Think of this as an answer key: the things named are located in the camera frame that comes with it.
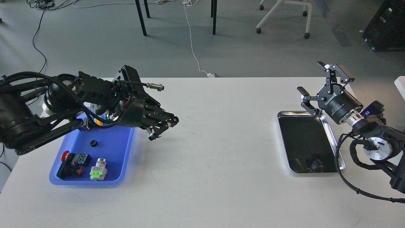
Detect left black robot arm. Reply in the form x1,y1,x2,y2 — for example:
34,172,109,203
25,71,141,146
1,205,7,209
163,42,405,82
0,65,179,155

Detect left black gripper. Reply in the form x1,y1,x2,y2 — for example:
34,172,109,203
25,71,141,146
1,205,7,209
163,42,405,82
119,95,179,141

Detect yellow push button switch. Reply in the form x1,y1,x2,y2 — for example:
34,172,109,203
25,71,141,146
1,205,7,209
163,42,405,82
78,115,103,131

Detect blue green contact block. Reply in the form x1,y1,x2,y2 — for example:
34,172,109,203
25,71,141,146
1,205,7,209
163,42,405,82
71,153,91,167

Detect silver metal tray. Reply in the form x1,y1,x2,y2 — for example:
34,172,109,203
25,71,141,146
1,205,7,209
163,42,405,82
277,111,346,176

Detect red push button switch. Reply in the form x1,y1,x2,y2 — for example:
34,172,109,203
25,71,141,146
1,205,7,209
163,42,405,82
56,150,83,180

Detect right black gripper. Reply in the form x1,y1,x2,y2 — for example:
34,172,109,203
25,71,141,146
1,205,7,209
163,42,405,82
297,61,363,124

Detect white rolling chair base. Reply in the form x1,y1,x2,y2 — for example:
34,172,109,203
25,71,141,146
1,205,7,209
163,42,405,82
255,0,314,40

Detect blue plastic tray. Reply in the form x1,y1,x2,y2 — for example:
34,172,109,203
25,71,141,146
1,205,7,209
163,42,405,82
49,125,135,186

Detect small black gear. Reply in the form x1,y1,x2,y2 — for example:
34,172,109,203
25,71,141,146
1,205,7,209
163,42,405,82
153,133,161,140
89,140,97,147

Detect black table legs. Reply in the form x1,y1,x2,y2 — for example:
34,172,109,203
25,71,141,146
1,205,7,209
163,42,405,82
135,0,218,36

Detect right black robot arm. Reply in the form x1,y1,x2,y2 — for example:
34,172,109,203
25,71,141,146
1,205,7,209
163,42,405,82
297,61,405,193

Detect grey switch with green block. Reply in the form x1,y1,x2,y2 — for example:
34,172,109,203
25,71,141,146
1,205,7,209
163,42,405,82
90,158,108,181

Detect black equipment case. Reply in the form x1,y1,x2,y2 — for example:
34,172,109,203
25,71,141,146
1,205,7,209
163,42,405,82
362,0,405,52

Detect black cable on floor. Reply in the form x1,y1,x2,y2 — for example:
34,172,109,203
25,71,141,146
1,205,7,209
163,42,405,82
27,0,74,79

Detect white cable on floor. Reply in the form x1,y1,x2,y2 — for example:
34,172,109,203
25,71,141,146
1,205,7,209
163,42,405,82
73,0,210,76

